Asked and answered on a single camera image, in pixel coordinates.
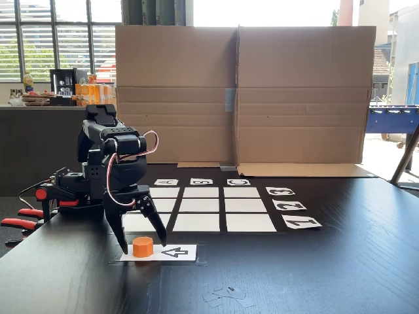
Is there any orange round token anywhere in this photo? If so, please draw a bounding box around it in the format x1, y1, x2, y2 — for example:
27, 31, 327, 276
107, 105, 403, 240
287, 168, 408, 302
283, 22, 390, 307
132, 237, 154, 258

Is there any white nine-square grid sheet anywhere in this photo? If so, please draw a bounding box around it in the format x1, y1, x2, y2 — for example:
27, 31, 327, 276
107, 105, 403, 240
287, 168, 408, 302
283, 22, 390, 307
122, 185, 279, 234

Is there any white arrow paper sheet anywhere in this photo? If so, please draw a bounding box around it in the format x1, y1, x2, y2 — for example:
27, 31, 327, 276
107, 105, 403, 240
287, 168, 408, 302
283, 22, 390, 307
119, 243, 198, 262

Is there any red black clamp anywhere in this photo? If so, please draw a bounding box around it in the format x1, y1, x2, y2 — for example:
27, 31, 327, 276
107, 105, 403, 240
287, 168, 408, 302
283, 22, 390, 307
0, 208, 45, 246
34, 183, 81, 226

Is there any orange juice carton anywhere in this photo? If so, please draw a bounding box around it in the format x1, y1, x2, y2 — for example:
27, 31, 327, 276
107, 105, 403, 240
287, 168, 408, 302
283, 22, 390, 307
96, 83, 115, 106
75, 84, 99, 106

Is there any brown cardboard box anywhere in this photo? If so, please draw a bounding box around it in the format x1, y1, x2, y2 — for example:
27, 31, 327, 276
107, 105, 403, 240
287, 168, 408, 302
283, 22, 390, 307
115, 25, 240, 168
236, 25, 377, 178

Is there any dark counter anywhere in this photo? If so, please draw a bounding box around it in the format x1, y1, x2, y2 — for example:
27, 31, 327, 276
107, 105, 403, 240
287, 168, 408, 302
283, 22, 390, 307
0, 105, 118, 197

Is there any small black fridge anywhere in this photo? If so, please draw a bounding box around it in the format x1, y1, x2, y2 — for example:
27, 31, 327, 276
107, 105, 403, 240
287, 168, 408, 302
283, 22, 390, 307
49, 68, 88, 106

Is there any wooden food tray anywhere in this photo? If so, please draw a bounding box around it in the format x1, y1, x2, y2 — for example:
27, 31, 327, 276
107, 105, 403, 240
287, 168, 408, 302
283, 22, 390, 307
21, 91, 57, 107

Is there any paper sheet number 3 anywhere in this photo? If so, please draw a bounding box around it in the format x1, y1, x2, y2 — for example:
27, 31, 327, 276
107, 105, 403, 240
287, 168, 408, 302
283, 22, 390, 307
265, 186, 295, 196

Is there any yellow bottle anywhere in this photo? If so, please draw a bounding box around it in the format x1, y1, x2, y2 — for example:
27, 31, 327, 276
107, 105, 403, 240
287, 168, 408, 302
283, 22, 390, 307
22, 71, 35, 94

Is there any paper sheet number 2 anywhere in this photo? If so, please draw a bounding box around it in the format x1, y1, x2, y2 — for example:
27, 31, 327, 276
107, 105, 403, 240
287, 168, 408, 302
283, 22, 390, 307
272, 200, 308, 211

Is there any paper sheet number 1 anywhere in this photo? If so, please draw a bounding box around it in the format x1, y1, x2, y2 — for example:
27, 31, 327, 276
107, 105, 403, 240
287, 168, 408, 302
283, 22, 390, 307
281, 215, 323, 230

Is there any grey metal table leg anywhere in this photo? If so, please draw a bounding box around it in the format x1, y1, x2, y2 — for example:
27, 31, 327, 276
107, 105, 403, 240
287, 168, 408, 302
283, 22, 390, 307
389, 124, 419, 191

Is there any blue foosball table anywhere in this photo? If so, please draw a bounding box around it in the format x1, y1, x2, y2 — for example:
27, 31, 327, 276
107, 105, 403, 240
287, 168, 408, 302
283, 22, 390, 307
365, 104, 419, 148

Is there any red white servo cable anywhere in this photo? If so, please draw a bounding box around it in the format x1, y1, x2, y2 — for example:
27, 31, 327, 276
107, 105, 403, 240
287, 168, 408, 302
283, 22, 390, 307
106, 152, 137, 207
117, 130, 160, 161

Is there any thin power cable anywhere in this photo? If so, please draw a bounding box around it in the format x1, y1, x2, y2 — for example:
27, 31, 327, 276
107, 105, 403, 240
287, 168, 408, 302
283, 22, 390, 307
18, 178, 55, 210

